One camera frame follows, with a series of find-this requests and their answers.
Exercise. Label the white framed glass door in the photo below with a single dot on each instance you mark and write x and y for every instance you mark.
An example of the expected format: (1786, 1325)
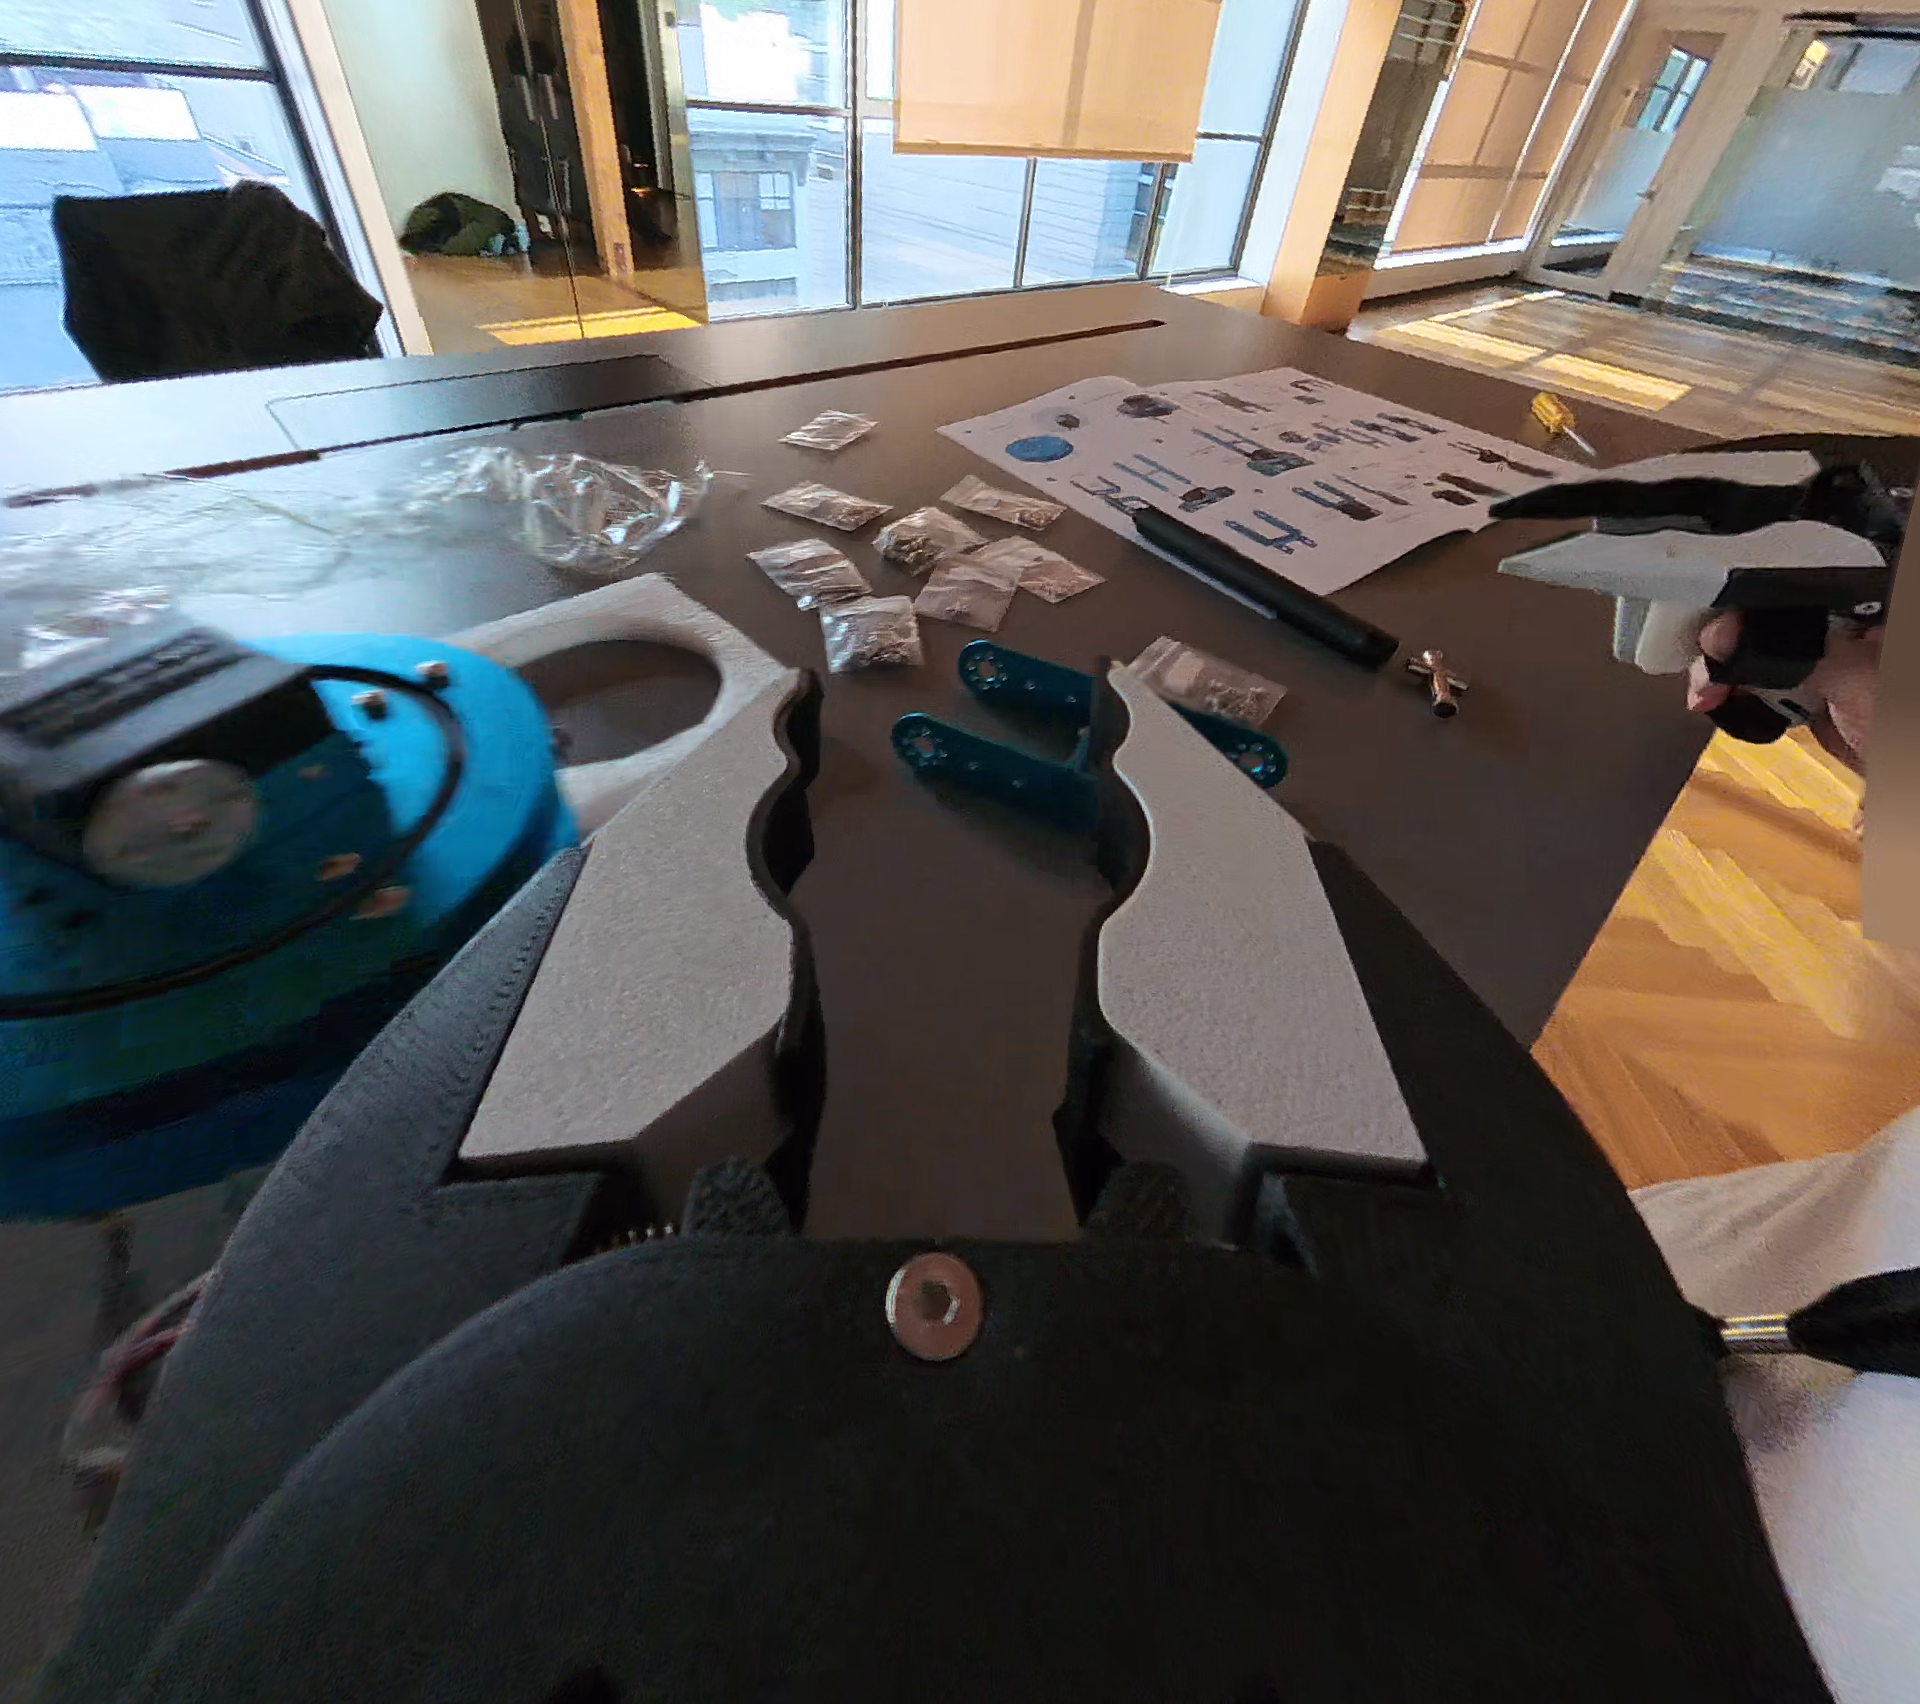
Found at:
(1635, 159)

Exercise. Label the printed instruction sheet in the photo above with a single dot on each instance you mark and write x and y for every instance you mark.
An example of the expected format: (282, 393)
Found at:
(1320, 445)

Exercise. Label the person's white clothing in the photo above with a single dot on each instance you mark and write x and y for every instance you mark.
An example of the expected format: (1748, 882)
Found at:
(1801, 1508)

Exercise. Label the blue round base with servo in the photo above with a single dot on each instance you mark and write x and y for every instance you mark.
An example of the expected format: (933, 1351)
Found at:
(450, 745)

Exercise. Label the black chair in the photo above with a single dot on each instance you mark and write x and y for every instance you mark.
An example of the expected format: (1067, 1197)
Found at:
(210, 279)

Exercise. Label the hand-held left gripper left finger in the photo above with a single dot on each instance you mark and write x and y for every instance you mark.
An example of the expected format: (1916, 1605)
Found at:
(644, 984)

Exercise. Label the crumpled clear plastic bag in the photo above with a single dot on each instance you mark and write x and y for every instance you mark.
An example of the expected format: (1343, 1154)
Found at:
(600, 504)

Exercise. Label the wooden pillar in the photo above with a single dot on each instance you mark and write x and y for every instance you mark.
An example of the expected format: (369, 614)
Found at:
(1350, 159)

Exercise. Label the frosted glass partition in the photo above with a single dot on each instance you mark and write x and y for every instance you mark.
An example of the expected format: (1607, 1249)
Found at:
(1815, 175)

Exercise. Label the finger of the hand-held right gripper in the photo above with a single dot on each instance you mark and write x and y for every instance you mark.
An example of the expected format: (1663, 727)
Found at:
(1725, 468)
(1725, 565)

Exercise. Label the dark green bag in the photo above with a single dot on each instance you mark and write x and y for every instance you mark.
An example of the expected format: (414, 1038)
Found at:
(458, 225)

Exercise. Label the cluster of small screw bags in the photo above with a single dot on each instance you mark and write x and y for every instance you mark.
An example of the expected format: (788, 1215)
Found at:
(863, 632)

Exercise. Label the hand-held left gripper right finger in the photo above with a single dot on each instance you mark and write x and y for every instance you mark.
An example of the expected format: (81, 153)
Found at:
(1261, 984)

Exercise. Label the white foam square with hole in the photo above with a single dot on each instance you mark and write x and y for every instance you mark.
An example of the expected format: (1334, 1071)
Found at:
(661, 608)

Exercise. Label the black screwdriver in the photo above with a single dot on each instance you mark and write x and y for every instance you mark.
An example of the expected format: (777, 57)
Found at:
(1261, 586)

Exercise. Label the small metal cross wrench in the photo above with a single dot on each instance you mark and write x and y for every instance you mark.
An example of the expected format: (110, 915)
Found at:
(1443, 681)

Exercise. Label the person's right hand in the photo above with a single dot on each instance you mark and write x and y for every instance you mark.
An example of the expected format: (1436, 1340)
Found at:
(1707, 681)

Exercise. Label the large clear plastic wrap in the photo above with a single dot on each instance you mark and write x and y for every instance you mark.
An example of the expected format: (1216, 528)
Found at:
(181, 548)

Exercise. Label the dark desk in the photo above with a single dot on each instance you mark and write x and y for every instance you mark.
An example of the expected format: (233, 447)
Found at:
(1440, 819)

